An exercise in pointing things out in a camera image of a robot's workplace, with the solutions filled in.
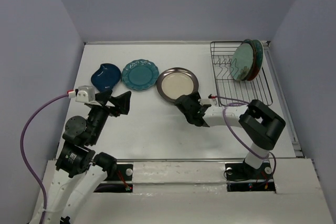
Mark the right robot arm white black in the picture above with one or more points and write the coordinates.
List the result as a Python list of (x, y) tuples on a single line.
[(256, 126)]

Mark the pale green flower plate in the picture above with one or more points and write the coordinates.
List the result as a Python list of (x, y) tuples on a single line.
[(241, 62)]

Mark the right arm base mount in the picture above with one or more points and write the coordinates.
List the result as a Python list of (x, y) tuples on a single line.
[(243, 178)]

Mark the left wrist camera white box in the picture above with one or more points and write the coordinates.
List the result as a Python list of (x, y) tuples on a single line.
[(85, 94)]

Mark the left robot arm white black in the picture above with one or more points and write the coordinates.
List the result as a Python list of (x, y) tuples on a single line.
[(79, 170)]

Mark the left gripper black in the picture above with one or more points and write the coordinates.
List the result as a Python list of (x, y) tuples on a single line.
[(123, 102)]

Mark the cream plate brown rim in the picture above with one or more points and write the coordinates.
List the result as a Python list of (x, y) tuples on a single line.
[(175, 82)]

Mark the blue plate white blossoms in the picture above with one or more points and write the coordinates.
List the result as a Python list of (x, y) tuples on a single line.
[(253, 51)]

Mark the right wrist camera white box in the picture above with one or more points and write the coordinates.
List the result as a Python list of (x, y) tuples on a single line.
[(207, 101)]

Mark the teal scalloped plate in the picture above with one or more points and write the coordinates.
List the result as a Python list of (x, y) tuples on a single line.
[(140, 75)]

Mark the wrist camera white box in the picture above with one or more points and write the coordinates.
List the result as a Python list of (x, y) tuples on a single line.
[(207, 101), (85, 94)]

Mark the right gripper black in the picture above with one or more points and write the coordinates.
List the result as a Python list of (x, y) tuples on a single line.
[(195, 96)]

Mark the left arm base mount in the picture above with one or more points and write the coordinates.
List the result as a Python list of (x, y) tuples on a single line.
[(119, 182)]

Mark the dark wire dish rack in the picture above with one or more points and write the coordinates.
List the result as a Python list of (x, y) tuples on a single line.
[(226, 86)]

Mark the dark blue curved dish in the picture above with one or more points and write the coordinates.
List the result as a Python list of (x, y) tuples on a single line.
[(106, 77)]

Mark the red teal floral plate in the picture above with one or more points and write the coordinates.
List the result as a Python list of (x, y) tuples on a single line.
[(259, 59)]

